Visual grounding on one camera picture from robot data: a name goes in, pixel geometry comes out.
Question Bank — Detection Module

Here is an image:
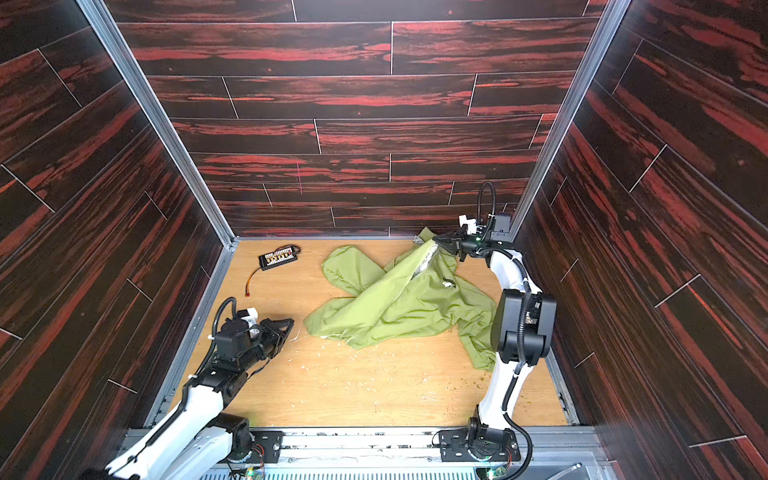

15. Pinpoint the green jacket with cartoon print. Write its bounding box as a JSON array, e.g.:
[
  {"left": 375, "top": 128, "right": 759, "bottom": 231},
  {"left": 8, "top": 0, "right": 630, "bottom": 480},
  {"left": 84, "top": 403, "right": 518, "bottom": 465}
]
[{"left": 305, "top": 228, "right": 496, "bottom": 371}]

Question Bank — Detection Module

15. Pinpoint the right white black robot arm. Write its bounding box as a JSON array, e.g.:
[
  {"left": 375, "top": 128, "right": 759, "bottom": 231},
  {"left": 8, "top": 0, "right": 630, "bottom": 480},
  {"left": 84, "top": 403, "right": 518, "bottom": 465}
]
[{"left": 434, "top": 228, "right": 557, "bottom": 479}]

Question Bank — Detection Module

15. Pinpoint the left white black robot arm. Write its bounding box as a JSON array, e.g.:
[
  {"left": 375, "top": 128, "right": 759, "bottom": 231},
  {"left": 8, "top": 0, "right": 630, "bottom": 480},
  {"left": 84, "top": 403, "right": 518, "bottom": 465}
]
[{"left": 80, "top": 318, "right": 295, "bottom": 479}]

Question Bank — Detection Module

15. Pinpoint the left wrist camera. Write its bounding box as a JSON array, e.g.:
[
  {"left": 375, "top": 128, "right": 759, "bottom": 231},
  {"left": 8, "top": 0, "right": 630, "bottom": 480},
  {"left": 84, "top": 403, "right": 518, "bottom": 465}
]
[{"left": 212, "top": 297, "right": 255, "bottom": 358}]

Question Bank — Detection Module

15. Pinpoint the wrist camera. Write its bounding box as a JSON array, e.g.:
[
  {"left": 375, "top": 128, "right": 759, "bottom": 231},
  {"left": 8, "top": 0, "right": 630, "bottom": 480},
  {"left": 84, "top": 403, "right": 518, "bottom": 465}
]
[
  {"left": 212, "top": 297, "right": 255, "bottom": 358},
  {"left": 459, "top": 181, "right": 513, "bottom": 246}
]

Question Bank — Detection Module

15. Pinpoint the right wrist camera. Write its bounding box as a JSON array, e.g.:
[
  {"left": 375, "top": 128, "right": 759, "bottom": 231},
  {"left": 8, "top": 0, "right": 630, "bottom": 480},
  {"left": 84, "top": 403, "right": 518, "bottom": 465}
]
[{"left": 459, "top": 181, "right": 513, "bottom": 246}]

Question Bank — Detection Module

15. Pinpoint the black battery pack with wires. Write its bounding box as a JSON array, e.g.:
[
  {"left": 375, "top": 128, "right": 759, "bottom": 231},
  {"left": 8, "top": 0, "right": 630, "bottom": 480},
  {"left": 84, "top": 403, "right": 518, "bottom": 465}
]
[{"left": 244, "top": 244, "right": 301, "bottom": 297}]

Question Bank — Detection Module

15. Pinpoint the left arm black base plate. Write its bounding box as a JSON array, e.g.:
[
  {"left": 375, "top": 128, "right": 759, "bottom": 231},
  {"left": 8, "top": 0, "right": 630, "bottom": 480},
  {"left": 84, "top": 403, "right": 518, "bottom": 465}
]
[{"left": 226, "top": 430, "right": 284, "bottom": 464}]

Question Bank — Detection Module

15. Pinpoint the metal front rail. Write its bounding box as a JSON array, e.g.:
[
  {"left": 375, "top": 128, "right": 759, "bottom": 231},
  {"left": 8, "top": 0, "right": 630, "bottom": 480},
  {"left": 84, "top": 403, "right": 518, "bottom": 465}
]
[{"left": 116, "top": 427, "right": 619, "bottom": 479}]

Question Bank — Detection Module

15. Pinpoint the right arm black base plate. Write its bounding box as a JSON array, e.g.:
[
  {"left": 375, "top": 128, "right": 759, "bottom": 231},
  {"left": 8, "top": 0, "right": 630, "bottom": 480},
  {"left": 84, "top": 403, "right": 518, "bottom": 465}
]
[{"left": 436, "top": 427, "right": 521, "bottom": 463}]

